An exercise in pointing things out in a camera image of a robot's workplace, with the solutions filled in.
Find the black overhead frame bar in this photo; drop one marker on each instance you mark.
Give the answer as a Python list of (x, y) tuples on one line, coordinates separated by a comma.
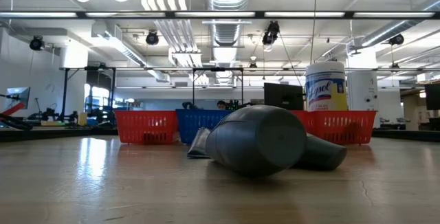
[(168, 14)]

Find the silver squeeze tube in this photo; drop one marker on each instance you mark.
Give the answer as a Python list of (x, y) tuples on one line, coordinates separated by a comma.
[(200, 145)]

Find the black background robot arm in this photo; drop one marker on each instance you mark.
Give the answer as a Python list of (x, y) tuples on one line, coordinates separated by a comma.
[(15, 122)]

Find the blue plastic basket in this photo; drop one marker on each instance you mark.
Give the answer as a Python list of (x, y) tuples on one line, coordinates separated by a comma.
[(196, 122)]

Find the person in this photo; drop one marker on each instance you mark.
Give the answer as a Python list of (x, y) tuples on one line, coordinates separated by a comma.
[(221, 105)]

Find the grey tilted monitor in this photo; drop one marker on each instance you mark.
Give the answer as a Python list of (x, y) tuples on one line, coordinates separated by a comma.
[(19, 97)]

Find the red plastic basket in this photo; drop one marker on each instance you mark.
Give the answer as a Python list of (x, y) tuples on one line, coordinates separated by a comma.
[(340, 126), (144, 126)]

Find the grey plastic bottle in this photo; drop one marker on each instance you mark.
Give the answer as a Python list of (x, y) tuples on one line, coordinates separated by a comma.
[(258, 139)]

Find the black hanging ceiling camera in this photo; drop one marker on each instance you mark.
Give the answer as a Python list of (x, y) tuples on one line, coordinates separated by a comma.
[(271, 33), (36, 43), (397, 39), (152, 37)]

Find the black monitor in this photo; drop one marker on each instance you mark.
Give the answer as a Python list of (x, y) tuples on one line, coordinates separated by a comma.
[(433, 97), (283, 97)]

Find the black metal frame stand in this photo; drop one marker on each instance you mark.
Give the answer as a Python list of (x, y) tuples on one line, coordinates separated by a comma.
[(193, 90)]

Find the red background object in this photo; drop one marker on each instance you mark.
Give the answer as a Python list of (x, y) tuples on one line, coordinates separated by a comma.
[(13, 109)]

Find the yellow box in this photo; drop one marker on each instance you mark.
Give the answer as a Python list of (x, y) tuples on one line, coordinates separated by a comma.
[(82, 119)]

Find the black neighbouring table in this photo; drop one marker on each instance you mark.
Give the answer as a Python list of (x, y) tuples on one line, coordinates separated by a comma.
[(51, 134), (405, 135)]

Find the Lysol wipes canister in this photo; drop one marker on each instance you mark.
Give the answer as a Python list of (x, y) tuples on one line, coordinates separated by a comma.
[(324, 86)]

